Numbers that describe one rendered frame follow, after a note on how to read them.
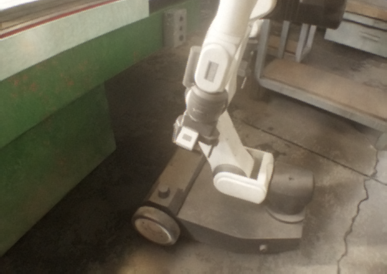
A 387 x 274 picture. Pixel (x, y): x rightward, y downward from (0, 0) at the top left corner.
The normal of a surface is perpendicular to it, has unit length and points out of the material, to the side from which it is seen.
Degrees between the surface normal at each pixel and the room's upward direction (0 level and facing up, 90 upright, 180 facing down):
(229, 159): 90
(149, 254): 0
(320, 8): 113
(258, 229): 0
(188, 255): 0
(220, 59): 90
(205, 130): 90
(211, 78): 90
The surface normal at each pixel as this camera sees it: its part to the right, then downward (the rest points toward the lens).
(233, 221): 0.04, -0.79
